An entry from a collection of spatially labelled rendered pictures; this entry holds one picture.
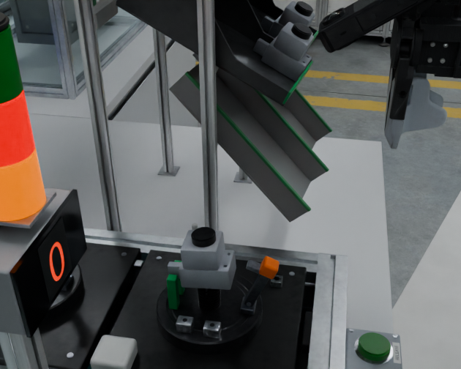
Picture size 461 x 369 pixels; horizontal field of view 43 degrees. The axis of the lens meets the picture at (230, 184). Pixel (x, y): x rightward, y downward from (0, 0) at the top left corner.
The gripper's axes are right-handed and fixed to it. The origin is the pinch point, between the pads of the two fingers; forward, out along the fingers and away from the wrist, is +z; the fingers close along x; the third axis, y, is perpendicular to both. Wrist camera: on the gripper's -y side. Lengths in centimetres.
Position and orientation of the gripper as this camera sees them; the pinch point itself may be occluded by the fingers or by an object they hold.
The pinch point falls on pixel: (388, 136)
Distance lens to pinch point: 68.4
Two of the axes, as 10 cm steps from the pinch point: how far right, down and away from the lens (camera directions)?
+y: 9.8, 0.9, -1.6
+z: 0.1, 8.5, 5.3
